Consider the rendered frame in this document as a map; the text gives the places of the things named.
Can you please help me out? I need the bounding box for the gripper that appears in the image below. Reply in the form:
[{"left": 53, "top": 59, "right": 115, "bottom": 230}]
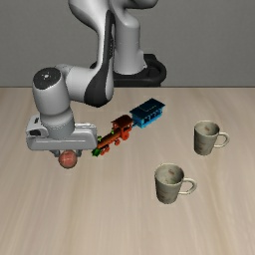
[{"left": 25, "top": 114, "right": 99, "bottom": 158}]

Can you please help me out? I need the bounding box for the red peach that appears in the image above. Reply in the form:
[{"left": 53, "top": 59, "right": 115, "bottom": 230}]
[{"left": 58, "top": 149, "right": 79, "bottom": 169}]

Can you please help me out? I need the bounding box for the red and blue toy train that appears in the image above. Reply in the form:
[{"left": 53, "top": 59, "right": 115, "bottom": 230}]
[{"left": 91, "top": 97, "right": 166, "bottom": 158}]

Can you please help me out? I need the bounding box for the beige mug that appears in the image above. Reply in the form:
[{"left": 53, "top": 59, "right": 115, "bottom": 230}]
[
  {"left": 153, "top": 162, "right": 198, "bottom": 205},
  {"left": 193, "top": 120, "right": 231, "bottom": 156}
]

